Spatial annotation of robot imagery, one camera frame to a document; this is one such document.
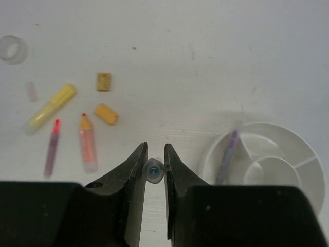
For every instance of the blue highlighter pen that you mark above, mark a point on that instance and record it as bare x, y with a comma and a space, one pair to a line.
153, 171

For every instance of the purple pen in organizer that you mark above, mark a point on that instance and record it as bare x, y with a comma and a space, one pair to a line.
227, 157

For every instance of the white round desk organizer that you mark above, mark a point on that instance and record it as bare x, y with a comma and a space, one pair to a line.
265, 154

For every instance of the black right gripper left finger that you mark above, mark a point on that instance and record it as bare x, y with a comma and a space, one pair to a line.
105, 212

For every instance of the yellow highlighter pen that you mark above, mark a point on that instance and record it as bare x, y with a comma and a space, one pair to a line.
43, 115

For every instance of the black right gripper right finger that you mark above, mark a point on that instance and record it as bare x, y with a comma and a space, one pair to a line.
199, 214

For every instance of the purple pen red tip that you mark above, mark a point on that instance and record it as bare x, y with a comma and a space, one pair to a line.
52, 149

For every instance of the tan eraser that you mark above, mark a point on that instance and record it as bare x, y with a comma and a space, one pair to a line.
103, 82

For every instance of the clear tape roll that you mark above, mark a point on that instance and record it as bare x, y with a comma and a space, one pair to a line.
14, 50

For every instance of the clear pen cap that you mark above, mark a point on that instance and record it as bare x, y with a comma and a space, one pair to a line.
31, 92

